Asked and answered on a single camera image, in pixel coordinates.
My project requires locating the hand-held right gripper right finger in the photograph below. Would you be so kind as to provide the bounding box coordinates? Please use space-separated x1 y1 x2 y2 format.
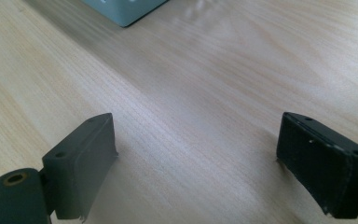
276 111 358 219

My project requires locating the grey-blue box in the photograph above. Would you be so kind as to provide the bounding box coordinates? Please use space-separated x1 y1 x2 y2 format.
81 0 171 28

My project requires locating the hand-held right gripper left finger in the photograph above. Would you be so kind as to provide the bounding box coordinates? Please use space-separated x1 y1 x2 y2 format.
41 112 119 223

